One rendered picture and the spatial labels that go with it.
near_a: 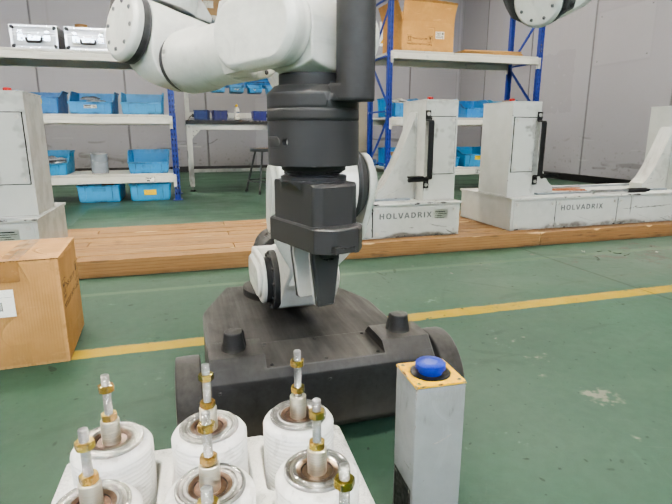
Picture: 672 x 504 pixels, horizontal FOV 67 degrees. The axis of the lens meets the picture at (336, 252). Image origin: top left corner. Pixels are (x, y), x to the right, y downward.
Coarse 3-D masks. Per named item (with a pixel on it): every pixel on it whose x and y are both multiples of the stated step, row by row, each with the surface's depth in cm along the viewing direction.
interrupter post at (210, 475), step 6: (216, 462) 54; (204, 468) 53; (210, 468) 53; (216, 468) 54; (204, 474) 53; (210, 474) 53; (216, 474) 54; (204, 480) 53; (210, 480) 53; (216, 480) 54; (216, 486) 54
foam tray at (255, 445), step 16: (336, 432) 77; (256, 448) 73; (336, 448) 73; (160, 464) 70; (256, 464) 70; (64, 480) 66; (160, 480) 66; (256, 480) 66; (160, 496) 64; (256, 496) 64; (272, 496) 64; (368, 496) 64
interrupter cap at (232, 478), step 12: (228, 468) 57; (180, 480) 55; (192, 480) 56; (228, 480) 56; (240, 480) 55; (180, 492) 54; (192, 492) 54; (216, 492) 54; (228, 492) 54; (240, 492) 53
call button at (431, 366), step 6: (420, 360) 67; (426, 360) 67; (432, 360) 67; (438, 360) 67; (420, 366) 66; (426, 366) 66; (432, 366) 66; (438, 366) 66; (444, 366) 66; (420, 372) 67; (426, 372) 66; (432, 372) 65; (438, 372) 65
